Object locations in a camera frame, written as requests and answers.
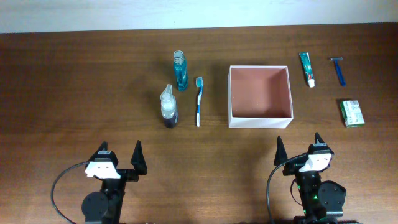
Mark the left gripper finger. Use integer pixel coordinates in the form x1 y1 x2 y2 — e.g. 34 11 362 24
96 141 108 153
131 140 147 174

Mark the green white soap box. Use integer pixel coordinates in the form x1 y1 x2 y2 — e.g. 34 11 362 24
340 100 365 128

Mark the clear spray bottle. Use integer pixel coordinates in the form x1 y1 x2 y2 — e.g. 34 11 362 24
160 84 178 128

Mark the green toothpaste tube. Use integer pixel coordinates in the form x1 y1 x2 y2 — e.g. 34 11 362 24
299 52 315 88

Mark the blue white toothbrush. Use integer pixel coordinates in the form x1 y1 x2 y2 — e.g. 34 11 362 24
195 77 203 127

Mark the blue mouthwash bottle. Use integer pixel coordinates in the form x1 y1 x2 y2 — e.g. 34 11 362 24
173 50 188 91

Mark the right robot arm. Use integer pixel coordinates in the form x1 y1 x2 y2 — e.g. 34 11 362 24
273 133 346 223

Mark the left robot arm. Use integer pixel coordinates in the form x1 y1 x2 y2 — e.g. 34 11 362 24
81 141 147 224

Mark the blue disposable razor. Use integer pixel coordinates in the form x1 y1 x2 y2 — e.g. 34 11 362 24
330 57 346 86

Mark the pink cardboard box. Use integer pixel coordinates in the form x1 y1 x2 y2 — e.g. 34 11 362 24
228 65 294 129

